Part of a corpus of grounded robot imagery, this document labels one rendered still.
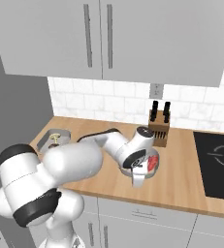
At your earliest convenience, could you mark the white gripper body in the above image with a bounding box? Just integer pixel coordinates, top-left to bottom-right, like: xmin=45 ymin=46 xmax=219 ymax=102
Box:
xmin=130 ymin=170 xmax=147 ymax=189

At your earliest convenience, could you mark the clear round meat container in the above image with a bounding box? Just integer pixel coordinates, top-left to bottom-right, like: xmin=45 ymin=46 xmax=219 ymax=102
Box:
xmin=120 ymin=145 xmax=161 ymax=180

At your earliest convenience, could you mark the red steak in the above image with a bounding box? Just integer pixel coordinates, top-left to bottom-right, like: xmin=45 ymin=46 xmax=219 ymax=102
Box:
xmin=146 ymin=154 xmax=160 ymax=172

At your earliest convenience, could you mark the narrow grey drawer front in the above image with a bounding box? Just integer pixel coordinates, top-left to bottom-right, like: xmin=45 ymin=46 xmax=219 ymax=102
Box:
xmin=80 ymin=194 xmax=99 ymax=216

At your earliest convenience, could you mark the wooden knife block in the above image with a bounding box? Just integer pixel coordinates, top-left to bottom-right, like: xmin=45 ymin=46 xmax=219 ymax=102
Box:
xmin=147 ymin=109 xmax=172 ymax=149

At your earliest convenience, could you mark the grey lower cupboard door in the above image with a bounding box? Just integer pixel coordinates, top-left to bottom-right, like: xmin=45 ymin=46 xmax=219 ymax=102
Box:
xmin=72 ymin=211 xmax=101 ymax=248
xmin=98 ymin=214 xmax=196 ymax=248
xmin=186 ymin=214 xmax=224 ymax=248

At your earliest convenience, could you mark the grey cupboard door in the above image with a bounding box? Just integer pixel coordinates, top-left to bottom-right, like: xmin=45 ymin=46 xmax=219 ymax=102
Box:
xmin=72 ymin=211 xmax=101 ymax=248
xmin=0 ymin=0 xmax=104 ymax=80
xmin=99 ymin=0 xmax=224 ymax=88
xmin=98 ymin=214 xmax=196 ymax=248
xmin=186 ymin=214 xmax=224 ymax=248

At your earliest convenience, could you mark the black hob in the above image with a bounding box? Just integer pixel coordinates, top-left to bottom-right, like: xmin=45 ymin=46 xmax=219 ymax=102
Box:
xmin=192 ymin=130 xmax=224 ymax=202

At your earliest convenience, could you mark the tan mushroom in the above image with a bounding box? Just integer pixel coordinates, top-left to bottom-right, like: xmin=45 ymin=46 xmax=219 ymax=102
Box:
xmin=49 ymin=134 xmax=61 ymax=145

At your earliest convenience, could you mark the grey fridge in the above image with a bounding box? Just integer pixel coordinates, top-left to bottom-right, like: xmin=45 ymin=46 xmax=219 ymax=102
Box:
xmin=0 ymin=13 xmax=55 ymax=248

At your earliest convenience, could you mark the grey upper cupboard door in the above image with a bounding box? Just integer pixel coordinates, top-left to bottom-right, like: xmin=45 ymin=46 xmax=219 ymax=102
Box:
xmin=99 ymin=0 xmax=224 ymax=88
xmin=0 ymin=0 xmax=104 ymax=80

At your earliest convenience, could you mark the grey drawer handle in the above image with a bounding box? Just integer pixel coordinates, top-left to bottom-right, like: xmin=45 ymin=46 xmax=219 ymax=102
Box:
xmin=131 ymin=209 xmax=158 ymax=220

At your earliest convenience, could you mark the grey lower cupboard handle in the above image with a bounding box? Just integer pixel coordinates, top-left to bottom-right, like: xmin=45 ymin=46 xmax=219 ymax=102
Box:
xmin=87 ymin=222 xmax=95 ymax=248
xmin=102 ymin=225 xmax=110 ymax=248

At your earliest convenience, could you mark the grey cupboard handle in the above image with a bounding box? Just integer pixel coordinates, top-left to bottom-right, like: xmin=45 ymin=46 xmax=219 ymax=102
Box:
xmin=87 ymin=222 xmax=95 ymax=248
xmin=82 ymin=3 xmax=94 ymax=69
xmin=102 ymin=225 xmax=110 ymax=248
xmin=106 ymin=3 xmax=114 ymax=70

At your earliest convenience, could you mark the black knife handle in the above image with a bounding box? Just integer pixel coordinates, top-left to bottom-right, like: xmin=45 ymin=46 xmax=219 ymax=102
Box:
xmin=162 ymin=101 xmax=172 ymax=124
xmin=150 ymin=100 xmax=159 ymax=122

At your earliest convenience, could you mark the grey wall outlet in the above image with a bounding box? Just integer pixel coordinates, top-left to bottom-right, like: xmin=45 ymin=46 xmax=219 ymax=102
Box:
xmin=149 ymin=82 xmax=165 ymax=100

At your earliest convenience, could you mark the grey upper cupboard handle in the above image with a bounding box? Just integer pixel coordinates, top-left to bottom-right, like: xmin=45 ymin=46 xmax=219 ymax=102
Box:
xmin=82 ymin=3 xmax=94 ymax=69
xmin=106 ymin=3 xmax=114 ymax=70

